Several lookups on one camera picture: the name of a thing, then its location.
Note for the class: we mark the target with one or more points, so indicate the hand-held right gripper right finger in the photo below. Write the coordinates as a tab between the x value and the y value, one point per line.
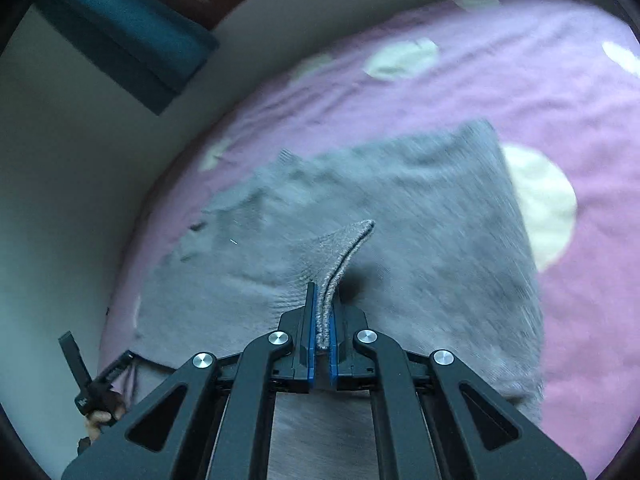
333	360

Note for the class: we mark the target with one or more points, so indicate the grey knit garment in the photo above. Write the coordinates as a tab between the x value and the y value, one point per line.
425	210

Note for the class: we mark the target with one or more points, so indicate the pink dotted bed sheet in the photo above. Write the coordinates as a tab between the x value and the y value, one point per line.
450	85

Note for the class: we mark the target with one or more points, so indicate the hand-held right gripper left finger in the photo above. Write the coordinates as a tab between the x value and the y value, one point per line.
311	325

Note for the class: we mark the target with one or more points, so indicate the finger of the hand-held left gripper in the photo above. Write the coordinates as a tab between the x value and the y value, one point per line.
75	360
107	377

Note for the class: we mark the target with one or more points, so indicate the person's left hand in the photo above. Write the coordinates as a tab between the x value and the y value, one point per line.
100	417

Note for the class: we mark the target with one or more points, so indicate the teal bench cushion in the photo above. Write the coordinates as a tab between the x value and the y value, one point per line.
130	35

